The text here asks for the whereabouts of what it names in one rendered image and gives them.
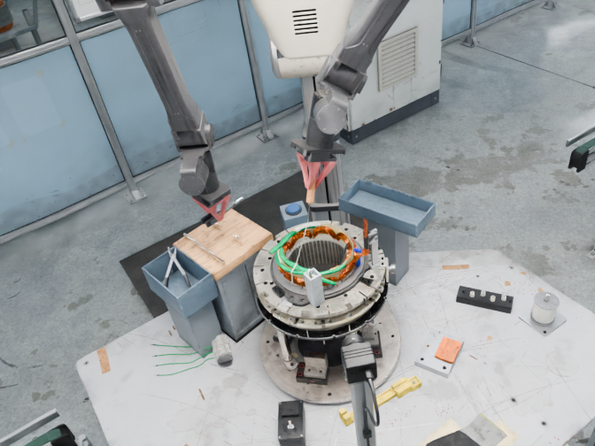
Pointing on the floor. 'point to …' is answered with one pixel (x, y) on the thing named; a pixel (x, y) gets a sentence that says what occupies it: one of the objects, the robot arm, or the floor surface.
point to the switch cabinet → (398, 70)
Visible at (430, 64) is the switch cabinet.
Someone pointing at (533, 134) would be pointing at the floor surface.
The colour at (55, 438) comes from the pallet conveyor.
